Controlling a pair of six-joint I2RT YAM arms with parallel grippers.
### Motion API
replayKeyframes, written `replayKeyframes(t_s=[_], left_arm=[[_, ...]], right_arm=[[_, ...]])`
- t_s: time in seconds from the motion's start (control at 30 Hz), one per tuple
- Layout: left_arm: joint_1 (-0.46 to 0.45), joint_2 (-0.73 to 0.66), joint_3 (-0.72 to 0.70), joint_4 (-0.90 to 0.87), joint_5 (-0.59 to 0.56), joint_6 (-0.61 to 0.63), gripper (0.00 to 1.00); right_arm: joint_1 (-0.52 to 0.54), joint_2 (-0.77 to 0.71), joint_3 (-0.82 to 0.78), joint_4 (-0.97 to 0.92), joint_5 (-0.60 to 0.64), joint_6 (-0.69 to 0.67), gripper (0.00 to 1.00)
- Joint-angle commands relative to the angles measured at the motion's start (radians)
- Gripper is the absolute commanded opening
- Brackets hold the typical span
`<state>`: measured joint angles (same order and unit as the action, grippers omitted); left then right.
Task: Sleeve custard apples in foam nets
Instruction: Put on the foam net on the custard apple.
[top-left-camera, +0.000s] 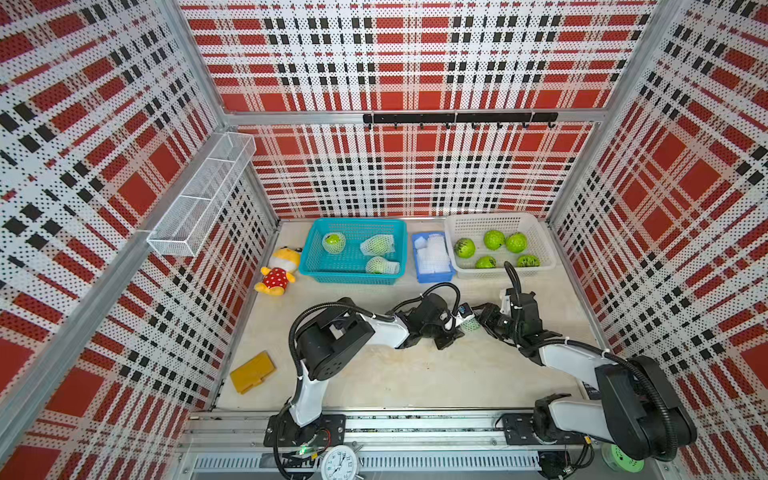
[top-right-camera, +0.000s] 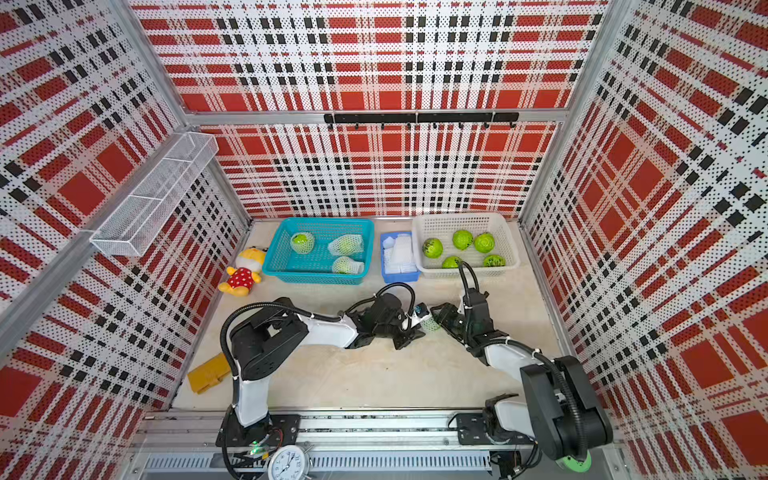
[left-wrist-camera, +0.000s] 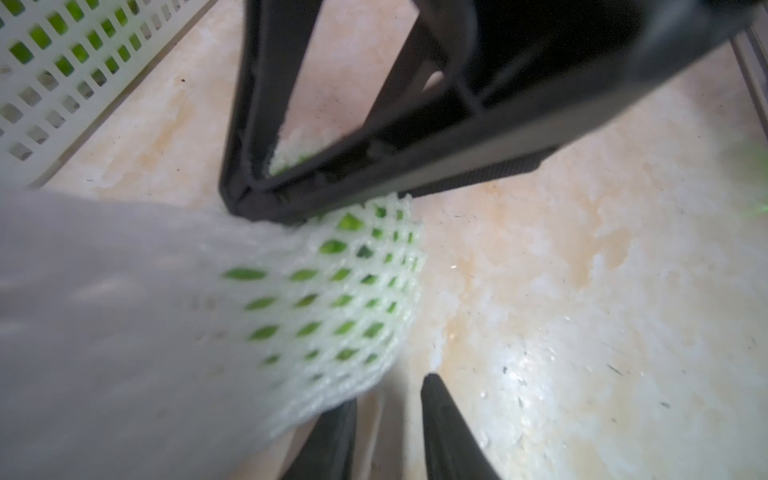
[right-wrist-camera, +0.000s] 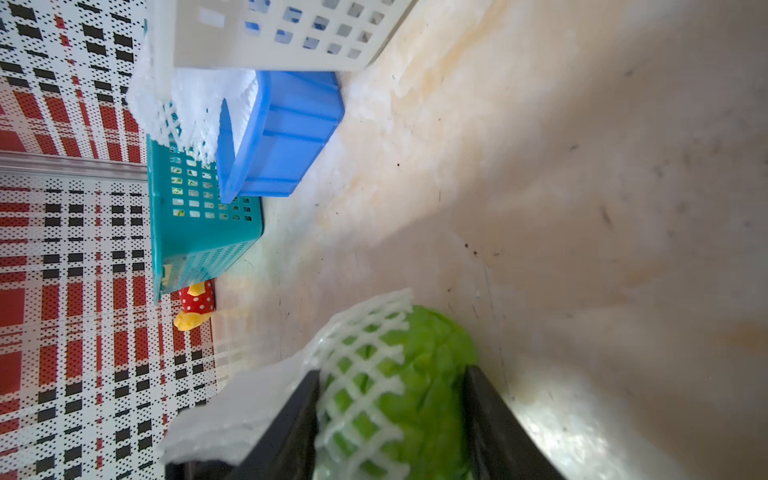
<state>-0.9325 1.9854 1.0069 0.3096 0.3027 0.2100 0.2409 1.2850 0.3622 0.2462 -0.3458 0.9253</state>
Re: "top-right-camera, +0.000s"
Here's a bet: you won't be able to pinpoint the white foam net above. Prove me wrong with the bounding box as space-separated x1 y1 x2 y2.
419 314 441 333

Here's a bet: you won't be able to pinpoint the pale green custard apple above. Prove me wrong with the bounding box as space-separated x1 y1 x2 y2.
420 317 441 333

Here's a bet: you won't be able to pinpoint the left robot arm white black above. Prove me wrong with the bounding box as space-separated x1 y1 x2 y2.
219 282 432 428

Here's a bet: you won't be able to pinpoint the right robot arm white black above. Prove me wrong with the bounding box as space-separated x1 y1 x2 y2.
431 261 614 464

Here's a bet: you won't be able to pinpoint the green custard apple far left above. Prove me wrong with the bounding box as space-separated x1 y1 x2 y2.
442 255 463 269

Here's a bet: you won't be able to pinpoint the stack of white foam nets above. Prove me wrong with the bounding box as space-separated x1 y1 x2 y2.
382 233 417 275

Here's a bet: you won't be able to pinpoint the sleeved custard apple front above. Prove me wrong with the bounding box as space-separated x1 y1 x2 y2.
331 256 365 275

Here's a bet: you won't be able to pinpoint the sleeved custard apple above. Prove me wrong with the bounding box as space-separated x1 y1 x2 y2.
328 234 365 257
331 256 365 275
290 232 315 255

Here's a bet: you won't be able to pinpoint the dark-spotted custard apple front left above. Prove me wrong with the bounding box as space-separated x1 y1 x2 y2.
422 238 444 259

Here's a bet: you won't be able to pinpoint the dark-spotted custard apple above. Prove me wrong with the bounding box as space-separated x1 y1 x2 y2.
422 238 444 259
483 254 507 268

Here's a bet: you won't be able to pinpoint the dark-spotted custard apple front right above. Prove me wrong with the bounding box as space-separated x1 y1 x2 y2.
483 254 507 268

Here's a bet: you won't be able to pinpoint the green custard apple back middle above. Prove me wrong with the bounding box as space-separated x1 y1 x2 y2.
452 230 474 251

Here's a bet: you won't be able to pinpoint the sleeved custard apple right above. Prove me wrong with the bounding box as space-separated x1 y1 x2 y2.
328 234 365 257

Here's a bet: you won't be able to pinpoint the green custard apple back right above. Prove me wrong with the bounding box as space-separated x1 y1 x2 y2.
473 232 496 254

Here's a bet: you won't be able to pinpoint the sleeved custard apple left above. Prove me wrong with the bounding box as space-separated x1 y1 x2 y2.
290 232 315 255

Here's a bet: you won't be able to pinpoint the blue plastic tray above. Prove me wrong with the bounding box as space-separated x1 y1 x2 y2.
380 232 420 283

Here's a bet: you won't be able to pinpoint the white perforated plastic basket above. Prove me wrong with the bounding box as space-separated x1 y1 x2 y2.
411 212 520 279

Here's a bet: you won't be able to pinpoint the teal plastic basket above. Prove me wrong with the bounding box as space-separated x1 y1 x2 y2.
263 218 374 285

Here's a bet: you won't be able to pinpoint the yellow red plush toy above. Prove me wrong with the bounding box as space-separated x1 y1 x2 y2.
218 248 266 297

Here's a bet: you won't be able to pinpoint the green tape spool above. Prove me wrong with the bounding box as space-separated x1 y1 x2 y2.
555 452 592 474

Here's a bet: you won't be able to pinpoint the round pressure gauge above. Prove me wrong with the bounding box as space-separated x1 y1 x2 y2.
266 445 311 480

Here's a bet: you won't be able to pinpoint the yellow block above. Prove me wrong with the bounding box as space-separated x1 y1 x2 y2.
187 353 231 394

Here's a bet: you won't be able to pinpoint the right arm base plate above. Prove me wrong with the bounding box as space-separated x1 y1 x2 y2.
449 413 534 446

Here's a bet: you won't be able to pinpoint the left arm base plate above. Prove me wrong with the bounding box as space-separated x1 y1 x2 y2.
215 411 301 448

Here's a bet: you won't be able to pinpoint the black hook rail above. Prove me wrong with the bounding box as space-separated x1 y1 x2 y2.
323 112 520 127

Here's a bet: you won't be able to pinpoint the wire mesh wall shelf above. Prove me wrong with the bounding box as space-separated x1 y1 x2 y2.
90 132 218 257

